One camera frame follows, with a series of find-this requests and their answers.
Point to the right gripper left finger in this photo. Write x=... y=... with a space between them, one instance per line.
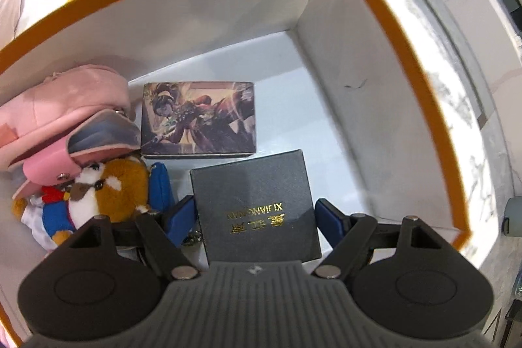
x=162 y=237

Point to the white dog plush striped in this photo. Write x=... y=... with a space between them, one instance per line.
x=193 y=238

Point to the brown dog plush blue outfit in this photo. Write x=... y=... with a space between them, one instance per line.
x=121 y=189

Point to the pink mini backpack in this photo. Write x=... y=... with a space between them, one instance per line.
x=60 y=102

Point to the orange cardboard storage box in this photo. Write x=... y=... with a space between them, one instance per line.
x=345 y=82

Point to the pink embossed wallet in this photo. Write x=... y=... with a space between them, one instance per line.
x=105 y=135

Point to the illustrated card box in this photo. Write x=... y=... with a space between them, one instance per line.
x=198 y=119

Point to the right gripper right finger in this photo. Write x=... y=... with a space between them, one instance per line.
x=338 y=225

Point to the black box gold lettering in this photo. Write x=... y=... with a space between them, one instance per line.
x=257 y=210

